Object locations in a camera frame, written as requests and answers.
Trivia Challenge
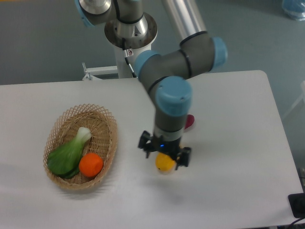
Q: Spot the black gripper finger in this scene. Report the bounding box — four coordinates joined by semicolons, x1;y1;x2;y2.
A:
138;131;153;158
175;147;192;170

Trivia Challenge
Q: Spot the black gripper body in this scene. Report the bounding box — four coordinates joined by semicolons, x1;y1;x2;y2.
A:
150;135;182;160

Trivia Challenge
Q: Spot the orange fruit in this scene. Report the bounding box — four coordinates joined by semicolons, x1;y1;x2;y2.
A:
79;153;104;177

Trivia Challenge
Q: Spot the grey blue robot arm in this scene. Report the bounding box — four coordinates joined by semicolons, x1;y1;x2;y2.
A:
75;0;227;167

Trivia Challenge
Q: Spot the woven wicker basket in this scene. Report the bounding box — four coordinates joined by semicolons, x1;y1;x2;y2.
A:
43;104;118;190

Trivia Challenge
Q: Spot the yellow mango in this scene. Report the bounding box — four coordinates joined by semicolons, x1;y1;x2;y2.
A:
155;153;176;175

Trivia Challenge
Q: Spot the purple sweet potato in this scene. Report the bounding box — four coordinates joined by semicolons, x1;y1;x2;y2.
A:
184;114;195;130

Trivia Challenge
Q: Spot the green bok choy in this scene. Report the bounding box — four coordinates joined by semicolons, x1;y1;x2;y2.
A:
47;127;92;179

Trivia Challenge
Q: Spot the blue bag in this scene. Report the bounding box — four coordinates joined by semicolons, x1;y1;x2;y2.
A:
282;0;305;21

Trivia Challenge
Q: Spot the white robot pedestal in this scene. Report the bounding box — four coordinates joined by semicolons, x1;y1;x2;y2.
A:
82;13;158;80

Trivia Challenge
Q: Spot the black device with cable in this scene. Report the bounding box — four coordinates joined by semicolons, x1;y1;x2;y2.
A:
288;193;305;228

